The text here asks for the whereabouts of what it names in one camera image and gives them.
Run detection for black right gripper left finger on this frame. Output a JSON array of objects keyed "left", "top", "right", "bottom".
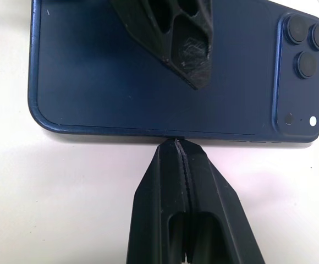
[{"left": 126, "top": 139, "right": 190, "bottom": 264}]

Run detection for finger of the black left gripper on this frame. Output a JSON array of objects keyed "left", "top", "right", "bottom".
[{"left": 109, "top": 0, "right": 215, "bottom": 91}]

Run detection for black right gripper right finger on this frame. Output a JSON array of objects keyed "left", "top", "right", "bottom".
[{"left": 177, "top": 139, "right": 266, "bottom": 264}]

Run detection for dark blue smartphone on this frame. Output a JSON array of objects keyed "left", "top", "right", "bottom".
[{"left": 28, "top": 0, "right": 319, "bottom": 145}]

